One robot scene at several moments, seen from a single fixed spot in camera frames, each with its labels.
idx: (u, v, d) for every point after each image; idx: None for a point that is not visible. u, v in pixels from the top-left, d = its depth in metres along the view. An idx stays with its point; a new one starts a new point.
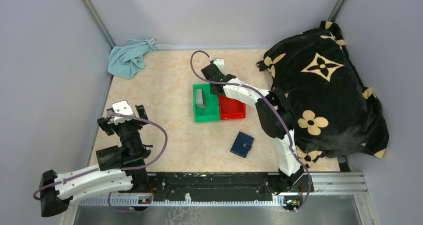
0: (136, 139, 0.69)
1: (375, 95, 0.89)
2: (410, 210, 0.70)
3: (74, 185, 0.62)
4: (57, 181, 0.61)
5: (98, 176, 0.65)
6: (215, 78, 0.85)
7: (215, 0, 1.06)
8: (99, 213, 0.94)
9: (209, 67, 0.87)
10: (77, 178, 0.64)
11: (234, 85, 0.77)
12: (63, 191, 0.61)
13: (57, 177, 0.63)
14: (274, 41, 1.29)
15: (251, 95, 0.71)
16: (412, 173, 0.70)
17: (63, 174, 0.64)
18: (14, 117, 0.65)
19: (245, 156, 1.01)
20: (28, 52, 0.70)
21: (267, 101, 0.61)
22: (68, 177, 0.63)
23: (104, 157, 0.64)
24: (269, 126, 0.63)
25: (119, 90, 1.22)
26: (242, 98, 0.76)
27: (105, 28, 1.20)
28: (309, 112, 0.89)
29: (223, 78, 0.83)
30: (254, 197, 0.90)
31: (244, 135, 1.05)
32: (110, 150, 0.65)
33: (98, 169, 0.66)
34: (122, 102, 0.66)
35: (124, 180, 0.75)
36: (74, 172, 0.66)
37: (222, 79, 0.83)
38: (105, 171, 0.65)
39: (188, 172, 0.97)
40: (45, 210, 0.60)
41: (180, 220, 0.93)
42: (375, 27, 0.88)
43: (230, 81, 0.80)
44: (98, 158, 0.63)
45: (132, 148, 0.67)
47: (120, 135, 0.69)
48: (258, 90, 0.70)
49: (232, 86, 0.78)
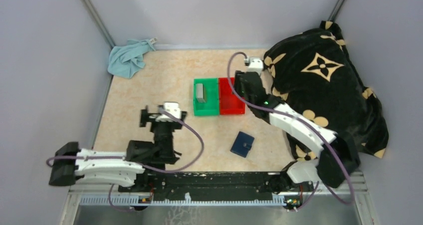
0: (170, 142, 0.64)
1: (375, 95, 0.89)
2: (411, 209, 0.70)
3: (94, 165, 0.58)
4: (80, 155, 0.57)
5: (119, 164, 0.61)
6: (256, 97, 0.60)
7: (216, 0, 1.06)
8: (99, 214, 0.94)
9: (254, 82, 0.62)
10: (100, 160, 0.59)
11: (285, 114, 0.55)
12: (82, 169, 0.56)
13: (81, 152, 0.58)
14: (274, 41, 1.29)
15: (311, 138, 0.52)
16: (413, 173, 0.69)
17: (87, 151, 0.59)
18: (14, 116, 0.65)
19: (245, 156, 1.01)
20: (28, 52, 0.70)
21: (335, 154, 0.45)
22: (91, 155, 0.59)
23: (138, 149, 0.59)
24: (327, 174, 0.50)
25: (119, 90, 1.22)
26: (296, 133, 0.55)
27: (105, 28, 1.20)
28: (309, 112, 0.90)
29: (268, 97, 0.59)
30: (254, 197, 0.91)
31: (243, 135, 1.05)
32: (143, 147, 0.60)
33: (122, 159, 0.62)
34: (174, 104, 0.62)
35: (129, 177, 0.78)
36: (97, 152, 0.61)
37: (266, 101, 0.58)
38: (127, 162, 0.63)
39: (188, 172, 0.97)
40: (52, 182, 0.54)
41: (180, 220, 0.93)
42: (375, 27, 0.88)
43: (277, 107, 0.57)
44: (132, 149, 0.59)
45: (165, 152, 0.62)
47: (155, 133, 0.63)
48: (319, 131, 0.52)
49: (280, 115, 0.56)
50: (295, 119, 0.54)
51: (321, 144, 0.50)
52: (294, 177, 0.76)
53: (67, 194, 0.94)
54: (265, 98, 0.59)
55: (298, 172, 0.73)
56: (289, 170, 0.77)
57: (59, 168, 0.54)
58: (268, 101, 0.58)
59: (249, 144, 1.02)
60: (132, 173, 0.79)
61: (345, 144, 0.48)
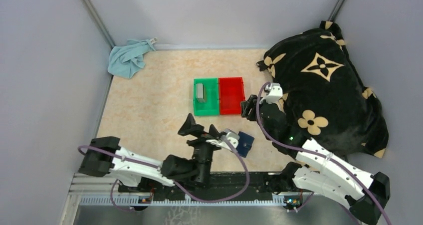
0: (208, 168, 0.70)
1: (375, 95, 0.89)
2: (410, 210, 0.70)
3: (127, 168, 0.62)
4: (118, 155, 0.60)
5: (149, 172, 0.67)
6: (279, 132, 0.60)
7: (215, 0, 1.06)
8: (98, 214, 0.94)
9: (277, 116, 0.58)
10: (134, 164, 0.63)
11: (317, 155, 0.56)
12: (116, 168, 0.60)
13: (119, 151, 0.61)
14: (274, 41, 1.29)
15: (349, 182, 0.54)
16: (413, 173, 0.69)
17: (125, 151, 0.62)
18: (14, 116, 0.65)
19: (245, 156, 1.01)
20: (28, 52, 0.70)
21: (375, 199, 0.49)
22: (128, 157, 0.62)
23: (178, 166, 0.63)
24: (363, 214, 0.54)
25: (119, 90, 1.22)
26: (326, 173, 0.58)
27: (105, 28, 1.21)
28: (309, 112, 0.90)
29: (291, 131, 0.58)
30: (254, 197, 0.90)
31: (243, 134, 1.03)
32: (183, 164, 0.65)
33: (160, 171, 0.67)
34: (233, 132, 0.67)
35: (138, 180, 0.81)
36: (134, 154, 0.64)
37: (292, 136, 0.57)
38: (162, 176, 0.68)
39: None
40: (83, 169, 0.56)
41: (180, 220, 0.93)
42: (375, 27, 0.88)
43: (305, 144, 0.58)
44: (173, 166, 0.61)
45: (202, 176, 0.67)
47: (199, 154, 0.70)
48: (355, 174, 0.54)
49: (312, 155, 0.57)
50: (327, 160, 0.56)
51: (362, 190, 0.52)
52: (299, 184, 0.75)
53: (67, 194, 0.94)
54: (288, 133, 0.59)
55: (309, 183, 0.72)
56: (297, 178, 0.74)
57: (95, 161, 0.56)
58: (293, 135, 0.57)
59: (249, 144, 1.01)
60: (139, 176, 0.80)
61: (381, 188, 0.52)
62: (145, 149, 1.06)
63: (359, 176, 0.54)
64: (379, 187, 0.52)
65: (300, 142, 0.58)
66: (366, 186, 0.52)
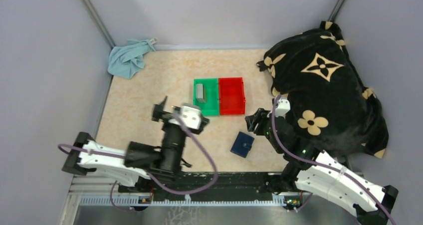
0: (176, 154, 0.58)
1: (375, 95, 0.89)
2: (410, 210, 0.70)
3: (96, 161, 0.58)
4: (83, 148, 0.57)
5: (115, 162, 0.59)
6: (288, 144, 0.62)
7: (215, 0, 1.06)
8: (98, 214, 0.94)
9: (286, 129, 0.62)
10: (102, 155, 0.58)
11: (330, 169, 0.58)
12: (85, 162, 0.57)
13: (88, 144, 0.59)
14: (274, 41, 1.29)
15: (363, 196, 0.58)
16: (413, 173, 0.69)
17: (94, 144, 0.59)
18: (14, 116, 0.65)
19: (245, 156, 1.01)
20: (28, 52, 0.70)
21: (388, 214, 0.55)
22: (96, 149, 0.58)
23: (134, 153, 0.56)
24: (370, 220, 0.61)
25: (119, 90, 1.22)
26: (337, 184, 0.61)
27: (105, 28, 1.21)
28: (309, 112, 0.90)
29: (301, 144, 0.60)
30: (254, 198, 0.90)
31: (243, 135, 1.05)
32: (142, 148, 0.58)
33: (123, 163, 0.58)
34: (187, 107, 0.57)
35: (132, 179, 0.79)
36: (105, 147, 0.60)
37: (304, 149, 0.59)
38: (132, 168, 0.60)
39: (187, 172, 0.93)
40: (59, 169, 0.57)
41: (180, 220, 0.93)
42: (375, 27, 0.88)
43: (318, 158, 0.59)
44: (128, 153, 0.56)
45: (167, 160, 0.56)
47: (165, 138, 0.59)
48: (368, 188, 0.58)
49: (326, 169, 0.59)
50: (341, 174, 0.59)
51: (375, 204, 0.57)
52: (301, 186, 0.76)
53: (67, 194, 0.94)
54: (298, 145, 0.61)
55: (312, 186, 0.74)
56: (300, 181, 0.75)
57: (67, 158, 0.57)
58: (305, 148, 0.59)
59: (249, 144, 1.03)
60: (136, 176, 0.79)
61: (390, 200, 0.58)
62: None
63: (372, 190, 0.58)
64: (386, 197, 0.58)
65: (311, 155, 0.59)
66: (378, 200, 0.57)
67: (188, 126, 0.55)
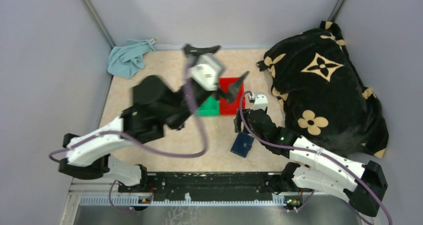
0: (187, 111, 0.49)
1: (375, 95, 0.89)
2: (411, 210, 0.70)
3: (79, 153, 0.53)
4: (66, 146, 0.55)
5: (100, 143, 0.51)
6: (268, 134, 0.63)
7: None
8: (98, 214, 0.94)
9: (264, 119, 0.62)
10: (81, 144, 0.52)
11: (307, 151, 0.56)
12: (72, 159, 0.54)
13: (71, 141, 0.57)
14: (274, 41, 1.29)
15: (341, 174, 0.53)
16: (413, 173, 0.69)
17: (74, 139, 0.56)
18: (15, 116, 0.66)
19: (245, 156, 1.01)
20: (28, 52, 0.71)
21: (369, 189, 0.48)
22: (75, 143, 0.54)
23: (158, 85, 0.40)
24: (362, 205, 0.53)
25: (119, 90, 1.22)
26: (320, 169, 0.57)
27: (105, 28, 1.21)
28: (309, 112, 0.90)
29: (281, 132, 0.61)
30: (254, 197, 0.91)
31: (242, 135, 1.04)
32: (154, 91, 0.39)
33: (98, 136, 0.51)
34: (220, 69, 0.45)
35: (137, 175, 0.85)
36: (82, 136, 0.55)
37: (282, 136, 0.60)
38: (105, 139, 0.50)
39: (188, 172, 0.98)
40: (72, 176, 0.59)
41: (180, 220, 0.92)
42: (375, 26, 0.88)
43: (296, 143, 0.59)
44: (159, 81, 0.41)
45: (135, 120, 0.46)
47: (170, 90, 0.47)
48: (347, 166, 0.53)
49: (303, 151, 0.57)
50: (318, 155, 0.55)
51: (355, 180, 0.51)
52: (299, 183, 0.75)
53: (68, 194, 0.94)
54: (278, 134, 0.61)
55: (307, 180, 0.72)
56: (296, 177, 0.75)
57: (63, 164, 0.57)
58: (284, 135, 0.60)
59: (249, 144, 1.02)
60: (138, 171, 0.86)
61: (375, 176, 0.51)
62: (145, 149, 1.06)
63: (351, 167, 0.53)
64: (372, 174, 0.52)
65: (291, 140, 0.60)
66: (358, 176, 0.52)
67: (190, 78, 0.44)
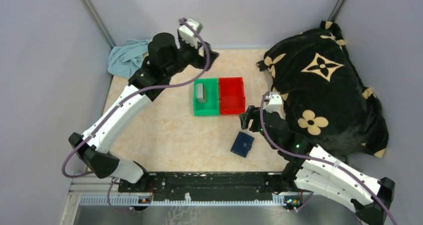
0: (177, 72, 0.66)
1: (375, 95, 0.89)
2: (410, 209, 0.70)
3: (105, 133, 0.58)
4: (87, 138, 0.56)
5: (122, 112, 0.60)
6: (283, 140, 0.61)
7: None
8: (99, 214, 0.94)
9: (280, 125, 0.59)
10: (104, 124, 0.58)
11: (324, 162, 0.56)
12: (99, 143, 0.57)
13: (84, 135, 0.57)
14: (274, 41, 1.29)
15: (358, 189, 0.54)
16: (413, 173, 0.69)
17: (88, 131, 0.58)
18: (15, 116, 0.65)
19: (245, 156, 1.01)
20: (28, 52, 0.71)
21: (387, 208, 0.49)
22: (93, 130, 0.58)
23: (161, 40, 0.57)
24: (370, 217, 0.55)
25: (119, 90, 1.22)
26: (333, 180, 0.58)
27: (105, 28, 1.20)
28: (309, 112, 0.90)
29: (295, 138, 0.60)
30: (254, 197, 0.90)
31: (243, 135, 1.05)
32: (167, 40, 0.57)
33: (119, 105, 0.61)
34: (199, 24, 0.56)
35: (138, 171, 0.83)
36: (96, 123, 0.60)
37: (298, 144, 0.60)
38: (127, 104, 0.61)
39: (188, 172, 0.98)
40: (97, 170, 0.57)
41: (180, 220, 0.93)
42: (375, 26, 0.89)
43: (312, 152, 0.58)
44: (165, 37, 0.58)
45: (145, 79, 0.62)
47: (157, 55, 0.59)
48: (363, 181, 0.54)
49: (320, 163, 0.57)
50: (335, 167, 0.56)
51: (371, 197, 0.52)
52: (300, 185, 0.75)
53: (67, 194, 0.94)
54: (292, 141, 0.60)
55: (311, 184, 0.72)
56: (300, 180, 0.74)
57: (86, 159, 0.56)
58: (299, 143, 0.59)
59: (249, 144, 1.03)
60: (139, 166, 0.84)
61: (387, 192, 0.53)
62: (145, 149, 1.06)
63: (367, 182, 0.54)
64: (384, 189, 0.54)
65: (305, 147, 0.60)
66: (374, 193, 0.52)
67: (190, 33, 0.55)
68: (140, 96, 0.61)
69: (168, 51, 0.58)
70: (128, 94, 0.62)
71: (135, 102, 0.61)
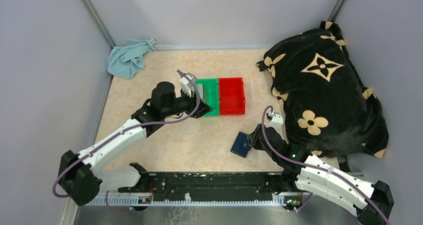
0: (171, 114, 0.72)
1: (375, 95, 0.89)
2: (410, 210, 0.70)
3: (102, 155, 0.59)
4: (83, 156, 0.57)
5: (123, 139, 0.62)
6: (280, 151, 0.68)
7: None
8: (98, 214, 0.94)
9: (274, 137, 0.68)
10: (103, 147, 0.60)
11: (318, 169, 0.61)
12: (94, 163, 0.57)
13: (81, 154, 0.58)
14: (274, 41, 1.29)
15: (352, 192, 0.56)
16: (413, 173, 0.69)
17: (86, 149, 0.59)
18: (15, 116, 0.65)
19: (245, 156, 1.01)
20: (28, 52, 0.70)
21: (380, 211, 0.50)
22: (92, 150, 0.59)
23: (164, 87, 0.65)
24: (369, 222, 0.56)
25: (119, 90, 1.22)
26: (329, 186, 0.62)
27: (105, 28, 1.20)
28: (309, 112, 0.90)
29: (292, 149, 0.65)
30: (254, 197, 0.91)
31: (243, 135, 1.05)
32: (168, 88, 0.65)
33: (121, 132, 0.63)
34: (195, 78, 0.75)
35: (133, 171, 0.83)
36: (95, 144, 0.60)
37: (294, 154, 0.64)
38: (128, 133, 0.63)
39: (188, 172, 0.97)
40: (81, 190, 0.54)
41: (180, 220, 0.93)
42: (375, 27, 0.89)
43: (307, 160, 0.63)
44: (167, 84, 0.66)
45: (145, 116, 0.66)
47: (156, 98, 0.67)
48: (357, 185, 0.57)
49: (315, 169, 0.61)
50: (329, 173, 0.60)
51: (365, 200, 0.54)
52: (301, 185, 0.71)
53: None
54: (290, 151, 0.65)
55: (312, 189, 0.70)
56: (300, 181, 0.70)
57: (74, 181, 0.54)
58: (295, 153, 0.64)
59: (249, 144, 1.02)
60: (133, 168, 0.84)
61: (382, 195, 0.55)
62: (145, 149, 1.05)
63: (361, 186, 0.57)
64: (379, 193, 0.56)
65: (302, 158, 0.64)
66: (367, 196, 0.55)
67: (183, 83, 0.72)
68: (141, 128, 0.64)
69: (169, 96, 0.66)
70: (130, 125, 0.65)
71: (136, 133, 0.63)
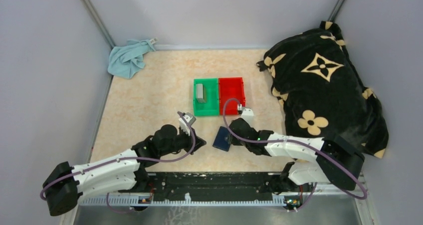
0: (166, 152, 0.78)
1: (375, 95, 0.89)
2: (411, 209, 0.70)
3: (93, 176, 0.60)
4: (76, 172, 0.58)
5: (117, 166, 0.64)
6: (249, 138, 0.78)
7: (215, 0, 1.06)
8: (99, 214, 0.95)
9: (240, 126, 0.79)
10: (96, 168, 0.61)
11: (278, 141, 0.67)
12: (83, 182, 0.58)
13: (75, 168, 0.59)
14: (274, 41, 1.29)
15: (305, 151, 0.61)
16: (414, 173, 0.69)
17: (80, 166, 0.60)
18: (14, 116, 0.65)
19: (226, 150, 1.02)
20: (28, 52, 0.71)
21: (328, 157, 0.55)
22: (86, 168, 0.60)
23: (166, 133, 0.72)
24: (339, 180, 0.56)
25: (119, 90, 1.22)
26: (293, 153, 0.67)
27: (105, 29, 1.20)
28: (308, 112, 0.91)
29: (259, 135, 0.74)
30: (254, 197, 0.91)
31: (225, 130, 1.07)
32: (170, 133, 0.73)
33: (116, 160, 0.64)
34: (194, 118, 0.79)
35: (129, 177, 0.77)
36: (91, 163, 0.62)
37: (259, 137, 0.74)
38: (122, 162, 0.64)
39: (188, 172, 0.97)
40: (57, 205, 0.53)
41: (180, 220, 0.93)
42: (375, 26, 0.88)
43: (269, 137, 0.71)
44: (170, 129, 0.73)
45: (144, 151, 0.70)
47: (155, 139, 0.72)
48: (309, 142, 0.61)
49: (274, 143, 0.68)
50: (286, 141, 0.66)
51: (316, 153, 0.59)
52: (298, 181, 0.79)
53: None
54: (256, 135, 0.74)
55: (300, 174, 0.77)
56: (292, 174, 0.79)
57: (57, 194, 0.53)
58: (260, 136, 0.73)
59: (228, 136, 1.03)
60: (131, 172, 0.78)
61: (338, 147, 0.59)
62: None
63: (312, 142, 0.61)
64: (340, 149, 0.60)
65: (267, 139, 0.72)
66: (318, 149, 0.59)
67: (182, 121, 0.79)
68: (136, 161, 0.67)
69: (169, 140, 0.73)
70: (128, 155, 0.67)
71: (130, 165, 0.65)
